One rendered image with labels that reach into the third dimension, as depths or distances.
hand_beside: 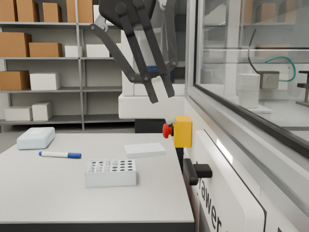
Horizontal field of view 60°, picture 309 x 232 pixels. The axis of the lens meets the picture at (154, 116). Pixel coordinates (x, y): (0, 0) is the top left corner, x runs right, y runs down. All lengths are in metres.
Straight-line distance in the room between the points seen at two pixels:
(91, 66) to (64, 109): 0.85
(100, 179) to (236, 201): 0.44
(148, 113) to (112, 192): 0.60
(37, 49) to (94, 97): 1.13
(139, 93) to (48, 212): 0.71
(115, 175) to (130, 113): 0.56
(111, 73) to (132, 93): 3.39
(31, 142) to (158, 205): 0.55
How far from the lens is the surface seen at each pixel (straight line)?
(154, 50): 0.38
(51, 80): 4.22
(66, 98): 4.69
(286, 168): 0.23
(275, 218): 0.26
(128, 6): 0.39
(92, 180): 0.68
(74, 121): 4.20
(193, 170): 0.38
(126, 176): 0.67
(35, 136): 1.00
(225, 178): 0.33
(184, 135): 0.69
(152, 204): 0.60
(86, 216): 0.58
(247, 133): 0.30
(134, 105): 1.18
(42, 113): 4.37
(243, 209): 0.28
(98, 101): 4.62
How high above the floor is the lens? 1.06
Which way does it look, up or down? 12 degrees down
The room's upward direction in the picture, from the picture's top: straight up
